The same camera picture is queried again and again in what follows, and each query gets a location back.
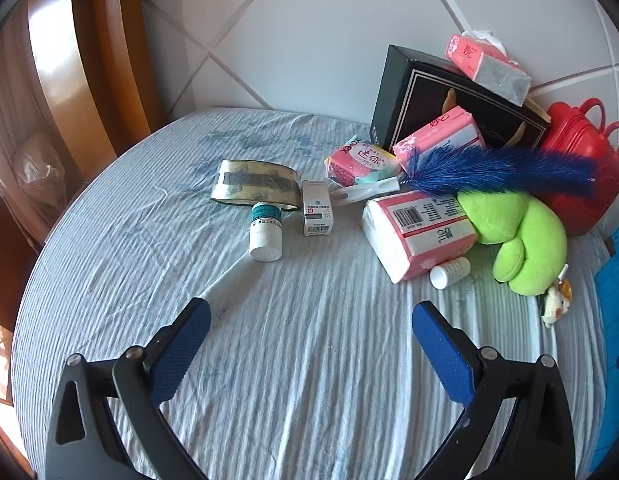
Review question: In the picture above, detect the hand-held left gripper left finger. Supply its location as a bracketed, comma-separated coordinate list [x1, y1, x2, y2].
[44, 297, 213, 480]

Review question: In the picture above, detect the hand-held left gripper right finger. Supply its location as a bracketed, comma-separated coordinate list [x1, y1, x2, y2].
[412, 301, 575, 480]

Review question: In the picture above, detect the pink tissue pack with barcode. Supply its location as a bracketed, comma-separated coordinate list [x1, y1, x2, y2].
[362, 190, 480, 283]

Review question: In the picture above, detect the green plush toy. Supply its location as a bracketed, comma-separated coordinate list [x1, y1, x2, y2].
[457, 191, 569, 297]

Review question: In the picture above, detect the blue plastic crate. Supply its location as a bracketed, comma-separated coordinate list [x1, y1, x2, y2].
[587, 220, 619, 471]

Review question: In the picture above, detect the clear packing tape roll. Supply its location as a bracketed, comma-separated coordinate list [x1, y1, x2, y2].
[210, 159, 303, 213]

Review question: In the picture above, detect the blue duster with white handle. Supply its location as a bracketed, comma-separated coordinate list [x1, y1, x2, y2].
[331, 146, 601, 208]

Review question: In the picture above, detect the small plain white bottle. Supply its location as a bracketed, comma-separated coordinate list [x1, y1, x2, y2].
[429, 256, 471, 290]

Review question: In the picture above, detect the white bottle with teal label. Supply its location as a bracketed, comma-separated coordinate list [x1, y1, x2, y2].
[248, 201, 283, 263]

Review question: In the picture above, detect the small white medicine box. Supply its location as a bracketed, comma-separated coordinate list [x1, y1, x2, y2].
[301, 179, 336, 237]

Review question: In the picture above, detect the pink sanitary pad packet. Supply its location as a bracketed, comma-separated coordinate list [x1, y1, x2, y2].
[323, 134, 400, 190]

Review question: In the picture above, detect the clear plastic bag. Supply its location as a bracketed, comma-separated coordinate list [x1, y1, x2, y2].
[12, 132, 65, 196]

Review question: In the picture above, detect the black cardboard box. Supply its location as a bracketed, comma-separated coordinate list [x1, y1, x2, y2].
[369, 44, 553, 153]

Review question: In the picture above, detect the opened pink tissue pack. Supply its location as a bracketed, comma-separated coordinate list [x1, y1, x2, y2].
[444, 30, 533, 107]

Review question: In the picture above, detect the small plush keychain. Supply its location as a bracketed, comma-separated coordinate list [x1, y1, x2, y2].
[539, 265, 574, 330]

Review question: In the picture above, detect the red plastic case with handles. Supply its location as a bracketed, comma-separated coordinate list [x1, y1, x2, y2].
[532, 97, 619, 237]

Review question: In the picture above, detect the wooden frame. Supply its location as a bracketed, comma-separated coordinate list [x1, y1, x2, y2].
[0, 0, 195, 271]

